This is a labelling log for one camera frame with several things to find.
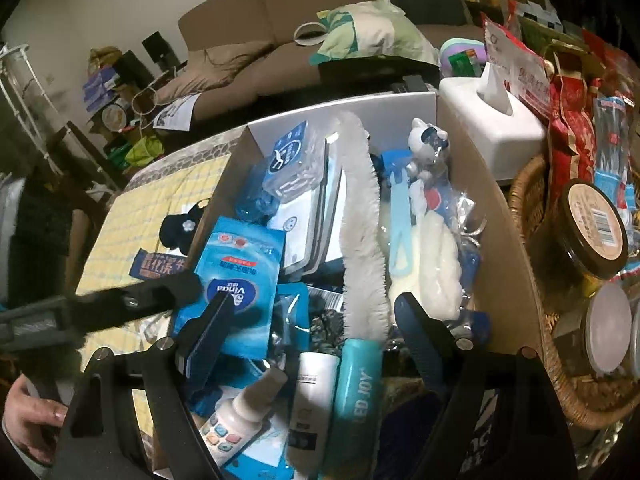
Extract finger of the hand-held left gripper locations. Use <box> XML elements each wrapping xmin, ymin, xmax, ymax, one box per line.
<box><xmin>70</xmin><ymin>271</ymin><xmax>202</xmax><ymax>335</ymax></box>

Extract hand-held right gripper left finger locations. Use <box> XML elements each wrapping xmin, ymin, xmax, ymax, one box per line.
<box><xmin>52</xmin><ymin>292</ymin><xmax>236</xmax><ymax>480</ymax></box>

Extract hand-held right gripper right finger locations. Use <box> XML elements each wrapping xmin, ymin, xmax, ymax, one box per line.
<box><xmin>394</xmin><ymin>292</ymin><xmax>583</xmax><ymax>480</ymax></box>

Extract large blue wet wipes packet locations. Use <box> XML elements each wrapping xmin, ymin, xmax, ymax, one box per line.
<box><xmin>172</xmin><ymin>216</ymin><xmax>286</xmax><ymax>361</ymax></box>

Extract cardboard box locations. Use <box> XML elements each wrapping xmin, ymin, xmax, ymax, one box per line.
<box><xmin>150</xmin><ymin>91</ymin><xmax>553</xmax><ymax>480</ymax></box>

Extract person's left hand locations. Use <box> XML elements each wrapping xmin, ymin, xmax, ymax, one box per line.
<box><xmin>2</xmin><ymin>375</ymin><xmax>68</xmax><ymax>466</ymax></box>

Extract long dark blue snack packet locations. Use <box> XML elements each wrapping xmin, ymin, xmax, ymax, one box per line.
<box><xmin>129</xmin><ymin>250</ymin><xmax>198</xmax><ymax>283</ymax></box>

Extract white spray bottle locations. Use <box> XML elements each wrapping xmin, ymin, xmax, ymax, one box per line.
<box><xmin>197</xmin><ymin>365</ymin><xmax>288</xmax><ymax>466</ymax></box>

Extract teal tube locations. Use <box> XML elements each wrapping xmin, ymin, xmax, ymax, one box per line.
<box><xmin>325</xmin><ymin>338</ymin><xmax>383</xmax><ymax>480</ymax></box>

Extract yellow checkered mat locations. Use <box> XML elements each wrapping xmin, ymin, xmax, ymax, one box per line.
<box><xmin>75</xmin><ymin>132</ymin><xmax>246</xmax><ymax>461</ymax></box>

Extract small blue sachet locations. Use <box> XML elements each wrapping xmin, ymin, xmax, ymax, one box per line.
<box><xmin>272</xmin><ymin>282</ymin><xmax>311</xmax><ymax>361</ymax></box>

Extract dark patterned packet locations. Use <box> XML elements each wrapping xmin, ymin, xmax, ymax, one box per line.
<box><xmin>307</xmin><ymin>287</ymin><xmax>346</xmax><ymax>356</ymax></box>

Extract white bottle with dark label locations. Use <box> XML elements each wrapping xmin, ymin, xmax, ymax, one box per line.
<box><xmin>287</xmin><ymin>352</ymin><xmax>341</xmax><ymax>473</ymax></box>

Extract clear plastic bag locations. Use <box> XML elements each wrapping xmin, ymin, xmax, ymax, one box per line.
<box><xmin>440</xmin><ymin>185</ymin><xmax>488</xmax><ymax>321</ymax></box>

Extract light blue plastic comb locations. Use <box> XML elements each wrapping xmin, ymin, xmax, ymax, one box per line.
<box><xmin>387</xmin><ymin>167</ymin><xmax>416</xmax><ymax>278</ymax></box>

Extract white fluffy duster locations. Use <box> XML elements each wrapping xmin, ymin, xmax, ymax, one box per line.
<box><xmin>335</xmin><ymin>112</ymin><xmax>392</xmax><ymax>343</ymax></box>

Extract green bag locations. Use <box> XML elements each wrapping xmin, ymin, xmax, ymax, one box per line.
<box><xmin>122</xmin><ymin>137</ymin><xmax>166</xmax><ymax>168</ymax></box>

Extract white smiley pouch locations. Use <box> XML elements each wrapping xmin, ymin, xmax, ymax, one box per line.
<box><xmin>267</xmin><ymin>190</ymin><xmax>321</xmax><ymax>266</ymax></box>

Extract blue transparent pouch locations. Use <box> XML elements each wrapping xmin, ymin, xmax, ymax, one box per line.
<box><xmin>235</xmin><ymin>165</ymin><xmax>281</xmax><ymax>221</ymax></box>

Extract wicker basket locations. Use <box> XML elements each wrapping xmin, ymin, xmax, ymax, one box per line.
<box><xmin>507</xmin><ymin>155</ymin><xmax>640</xmax><ymax>431</ymax></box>

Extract dark wooden stand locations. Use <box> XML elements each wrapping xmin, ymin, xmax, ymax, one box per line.
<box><xmin>50</xmin><ymin>120</ymin><xmax>131</xmax><ymax>196</ymax></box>

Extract grey flat case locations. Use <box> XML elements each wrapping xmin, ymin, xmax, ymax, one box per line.
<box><xmin>305</xmin><ymin>140</ymin><xmax>347</xmax><ymax>276</ymax></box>

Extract round tin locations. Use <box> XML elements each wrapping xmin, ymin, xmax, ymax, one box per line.
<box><xmin>102</xmin><ymin>105</ymin><xmax>131</xmax><ymax>133</ymax></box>

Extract white printed paper sheet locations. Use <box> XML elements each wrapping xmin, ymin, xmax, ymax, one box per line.
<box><xmin>152</xmin><ymin>94</ymin><xmax>201</xmax><ymax>132</ymax></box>

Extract grey lid jar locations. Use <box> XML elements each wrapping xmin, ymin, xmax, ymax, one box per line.
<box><xmin>552</xmin><ymin>282</ymin><xmax>633</xmax><ymax>378</ymax></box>

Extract white toy figure with sunglasses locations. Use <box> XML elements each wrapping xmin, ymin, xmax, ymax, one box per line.
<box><xmin>405</xmin><ymin>117</ymin><xmax>453</xmax><ymax>183</ymax></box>

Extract clear box with blue label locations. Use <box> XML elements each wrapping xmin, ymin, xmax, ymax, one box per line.
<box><xmin>260</xmin><ymin>120</ymin><xmax>326</xmax><ymax>196</ymax></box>

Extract blue storage boxes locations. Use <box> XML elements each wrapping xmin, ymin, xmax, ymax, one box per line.
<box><xmin>82</xmin><ymin>67</ymin><xmax>121</xmax><ymax>111</ymax></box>

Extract brown lid jar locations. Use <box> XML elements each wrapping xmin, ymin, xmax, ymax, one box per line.
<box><xmin>555</xmin><ymin>178</ymin><xmax>630</xmax><ymax>281</ymax></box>

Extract white tissue box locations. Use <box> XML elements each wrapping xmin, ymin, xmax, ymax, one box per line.
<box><xmin>439</xmin><ymin>62</ymin><xmax>547</xmax><ymax>181</ymax></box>

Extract white metal rack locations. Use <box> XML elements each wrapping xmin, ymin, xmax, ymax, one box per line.
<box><xmin>0</xmin><ymin>45</ymin><xmax>51</xmax><ymax>161</ymax></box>

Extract black speaker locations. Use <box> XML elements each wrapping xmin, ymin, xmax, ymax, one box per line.
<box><xmin>142</xmin><ymin>31</ymin><xmax>178</xmax><ymax>68</ymax></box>

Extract blue toothbrush pack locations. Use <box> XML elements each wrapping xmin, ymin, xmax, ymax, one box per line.
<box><xmin>592</xmin><ymin>95</ymin><xmax>638</xmax><ymax>221</ymax></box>

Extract red and gold packet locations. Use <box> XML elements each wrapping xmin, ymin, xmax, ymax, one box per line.
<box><xmin>547</xmin><ymin>52</ymin><xmax>601</xmax><ymax>196</ymax></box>

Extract flat black box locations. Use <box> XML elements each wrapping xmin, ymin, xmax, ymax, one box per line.
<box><xmin>317</xmin><ymin>60</ymin><xmax>441</xmax><ymax>96</ymax></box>

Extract white and red snack bag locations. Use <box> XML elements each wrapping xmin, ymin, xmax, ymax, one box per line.
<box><xmin>482</xmin><ymin>12</ymin><xmax>551</xmax><ymax>121</ymax></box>

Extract purple lidded container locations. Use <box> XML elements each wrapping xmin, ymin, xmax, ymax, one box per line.
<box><xmin>440</xmin><ymin>37</ymin><xmax>488</xmax><ymax>73</ymax></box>

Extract white tape roll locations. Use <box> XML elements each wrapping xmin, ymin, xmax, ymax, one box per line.
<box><xmin>293</xmin><ymin>21</ymin><xmax>328</xmax><ymax>45</ymax></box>

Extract floral pillow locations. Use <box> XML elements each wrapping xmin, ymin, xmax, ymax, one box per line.
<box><xmin>312</xmin><ymin>0</ymin><xmax>441</xmax><ymax>66</ymax></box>

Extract dark cushion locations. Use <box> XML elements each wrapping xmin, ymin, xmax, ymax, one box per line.
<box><xmin>390</xmin><ymin>0</ymin><xmax>468</xmax><ymax>27</ymax></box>

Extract white cable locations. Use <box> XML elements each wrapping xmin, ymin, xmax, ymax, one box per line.
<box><xmin>131</xmin><ymin>65</ymin><xmax>181</xmax><ymax>117</ymax></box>

